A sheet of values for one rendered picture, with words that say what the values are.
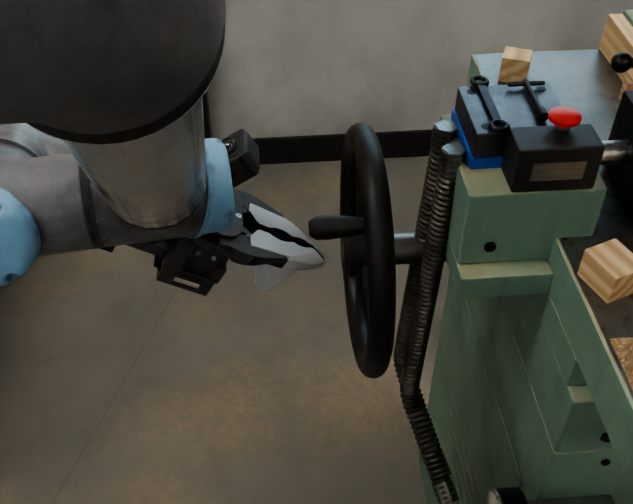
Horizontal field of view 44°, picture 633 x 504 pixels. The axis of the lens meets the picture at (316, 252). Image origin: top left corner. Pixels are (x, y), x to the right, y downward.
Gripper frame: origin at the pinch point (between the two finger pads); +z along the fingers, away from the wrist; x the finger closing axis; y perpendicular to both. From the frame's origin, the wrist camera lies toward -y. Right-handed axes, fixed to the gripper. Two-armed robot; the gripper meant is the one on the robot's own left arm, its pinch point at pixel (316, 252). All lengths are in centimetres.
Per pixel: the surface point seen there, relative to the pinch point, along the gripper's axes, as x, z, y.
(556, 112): -2.2, 12.4, -23.1
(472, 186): -0.1, 9.2, -13.8
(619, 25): -32, 33, -26
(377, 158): -6.2, 2.5, -9.1
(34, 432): -43, -4, 105
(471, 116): -5.9, 7.8, -17.6
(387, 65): -136, 56, 34
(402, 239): -7.6, 12.0, -0.1
